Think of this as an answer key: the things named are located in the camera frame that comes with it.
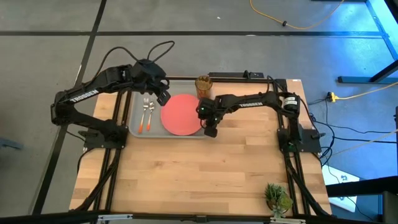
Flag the silver fork orange handle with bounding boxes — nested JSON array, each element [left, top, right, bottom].
[[137, 96, 150, 135]]

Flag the yellow extension cable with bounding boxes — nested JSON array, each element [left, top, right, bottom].
[[249, 0, 346, 31]]

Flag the grey plastic tray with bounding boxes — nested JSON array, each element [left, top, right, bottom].
[[127, 80, 210, 139]]

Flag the coral red round plate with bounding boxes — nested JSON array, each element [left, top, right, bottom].
[[160, 93, 205, 136]]

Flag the silver spoon orange handle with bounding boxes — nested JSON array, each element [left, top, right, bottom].
[[146, 100, 155, 132]]

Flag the white printed paper sheet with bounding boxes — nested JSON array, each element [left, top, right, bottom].
[[322, 164, 361, 213]]

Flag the amber ribbed plastic cup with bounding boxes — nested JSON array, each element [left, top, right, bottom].
[[194, 75, 214, 100]]

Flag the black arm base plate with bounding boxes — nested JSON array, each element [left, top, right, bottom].
[[277, 128, 323, 154], [83, 126, 129, 149]]

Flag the black aluminium table frame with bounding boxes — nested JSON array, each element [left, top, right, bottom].
[[68, 74, 333, 224]]

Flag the small green succulent plant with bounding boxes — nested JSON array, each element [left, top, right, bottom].
[[264, 182, 294, 219]]

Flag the black bar at table edge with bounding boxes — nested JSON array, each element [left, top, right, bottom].
[[207, 70, 266, 79]]

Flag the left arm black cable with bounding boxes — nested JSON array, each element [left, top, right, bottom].
[[93, 40, 176, 82]]

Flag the black floor cables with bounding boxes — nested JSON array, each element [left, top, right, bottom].
[[306, 98, 398, 169]]

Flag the black floor stand frame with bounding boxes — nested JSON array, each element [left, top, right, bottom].
[[337, 0, 398, 85]]

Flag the yellow power plug cable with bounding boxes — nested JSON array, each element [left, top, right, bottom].
[[326, 81, 398, 103]]

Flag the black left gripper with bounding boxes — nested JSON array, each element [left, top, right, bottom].
[[131, 58, 172, 107]]

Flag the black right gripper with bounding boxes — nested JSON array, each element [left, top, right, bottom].
[[196, 96, 225, 139]]

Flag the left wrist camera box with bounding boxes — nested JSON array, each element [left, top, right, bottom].
[[136, 58, 164, 77]]

